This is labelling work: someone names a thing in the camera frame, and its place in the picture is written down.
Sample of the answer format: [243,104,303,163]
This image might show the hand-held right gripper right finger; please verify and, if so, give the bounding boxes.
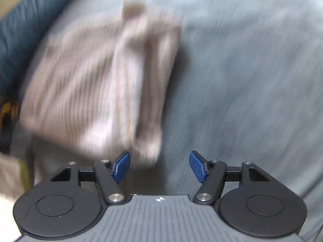
[189,150,272,204]

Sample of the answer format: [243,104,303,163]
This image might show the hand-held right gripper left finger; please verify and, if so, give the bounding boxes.
[50,151,131,204]

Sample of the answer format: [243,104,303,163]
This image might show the beige white houndstooth cardigan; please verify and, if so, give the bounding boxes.
[20,0,182,167]

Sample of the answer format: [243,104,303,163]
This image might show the grey fleece blanket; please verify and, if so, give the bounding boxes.
[10,0,323,242]

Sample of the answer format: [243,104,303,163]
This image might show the plain beige cloth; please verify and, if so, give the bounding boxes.
[0,154,33,202]

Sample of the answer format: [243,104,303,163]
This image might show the dark yellow patterned cloth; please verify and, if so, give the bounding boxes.
[0,98,22,154]

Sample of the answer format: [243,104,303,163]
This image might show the teal pillow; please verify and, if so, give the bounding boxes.
[0,0,84,94]

